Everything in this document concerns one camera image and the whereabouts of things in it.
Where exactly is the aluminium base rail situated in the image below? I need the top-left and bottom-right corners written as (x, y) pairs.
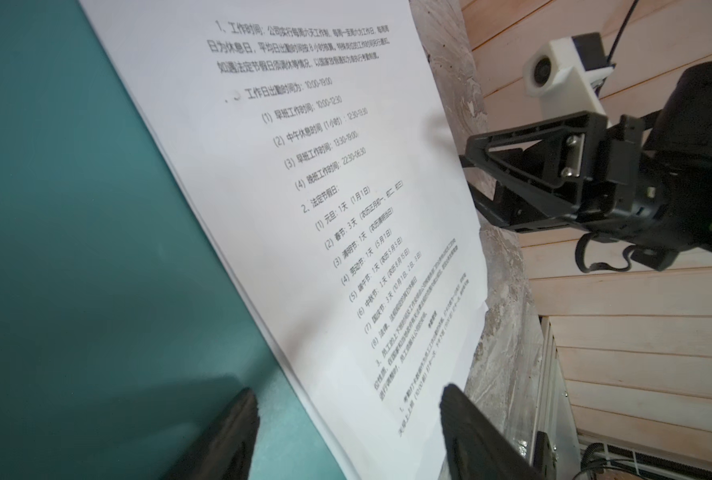
top-left (527, 316), bottom-right (582, 479)

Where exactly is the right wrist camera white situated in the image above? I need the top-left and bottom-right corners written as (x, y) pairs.
top-left (523, 32), bottom-right (614, 120)

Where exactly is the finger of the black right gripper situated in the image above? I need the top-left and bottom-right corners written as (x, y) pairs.
top-left (468, 182), bottom-right (589, 233)
top-left (460, 111), bottom-right (608, 190)

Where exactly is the green file folder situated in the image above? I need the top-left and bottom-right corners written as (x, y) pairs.
top-left (0, 1), bottom-right (342, 479)

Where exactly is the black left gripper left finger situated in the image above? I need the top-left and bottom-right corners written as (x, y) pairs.
top-left (162, 388), bottom-right (261, 480)

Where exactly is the printed paper sheet with title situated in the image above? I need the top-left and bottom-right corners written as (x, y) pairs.
top-left (82, 1), bottom-right (487, 479)

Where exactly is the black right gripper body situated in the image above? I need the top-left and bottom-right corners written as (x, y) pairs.
top-left (595, 62), bottom-right (712, 270)

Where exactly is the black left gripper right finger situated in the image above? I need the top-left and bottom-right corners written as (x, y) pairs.
top-left (440, 384), bottom-right (542, 480)

